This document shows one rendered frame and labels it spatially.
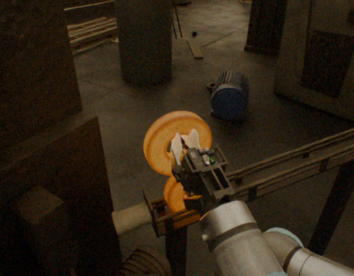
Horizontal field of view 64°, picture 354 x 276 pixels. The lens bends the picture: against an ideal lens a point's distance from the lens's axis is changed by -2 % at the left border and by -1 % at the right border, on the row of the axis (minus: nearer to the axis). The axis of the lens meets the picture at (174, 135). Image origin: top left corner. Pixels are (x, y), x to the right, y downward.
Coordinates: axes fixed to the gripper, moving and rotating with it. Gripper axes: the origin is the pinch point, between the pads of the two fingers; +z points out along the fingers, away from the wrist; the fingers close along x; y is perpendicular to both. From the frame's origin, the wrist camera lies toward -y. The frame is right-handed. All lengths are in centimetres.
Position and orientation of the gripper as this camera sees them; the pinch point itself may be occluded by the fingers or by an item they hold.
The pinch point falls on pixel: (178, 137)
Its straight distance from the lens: 63.7
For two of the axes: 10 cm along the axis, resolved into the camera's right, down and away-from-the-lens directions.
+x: -9.3, 2.1, -3.0
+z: -3.5, -7.2, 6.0
